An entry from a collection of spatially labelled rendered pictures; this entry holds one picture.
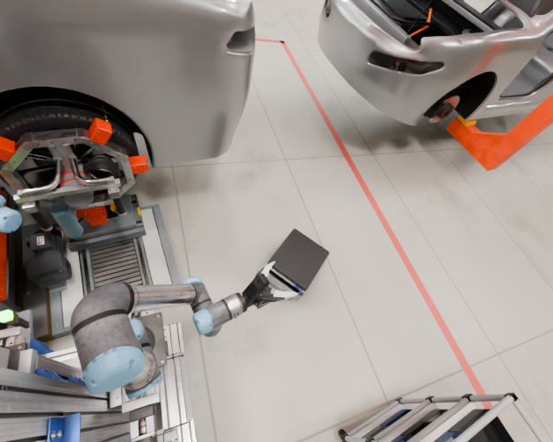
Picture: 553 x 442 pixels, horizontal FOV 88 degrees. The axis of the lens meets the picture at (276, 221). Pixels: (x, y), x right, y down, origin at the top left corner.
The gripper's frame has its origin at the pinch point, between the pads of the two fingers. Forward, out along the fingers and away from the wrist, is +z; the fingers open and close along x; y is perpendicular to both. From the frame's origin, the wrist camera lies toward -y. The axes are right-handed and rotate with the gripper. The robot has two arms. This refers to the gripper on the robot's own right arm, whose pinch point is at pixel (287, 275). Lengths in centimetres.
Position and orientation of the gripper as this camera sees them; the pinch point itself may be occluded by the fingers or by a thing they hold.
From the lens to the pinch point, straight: 107.0
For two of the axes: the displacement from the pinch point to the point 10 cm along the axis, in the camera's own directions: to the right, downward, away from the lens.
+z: 8.3, -3.3, 4.5
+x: 5.4, 6.9, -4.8
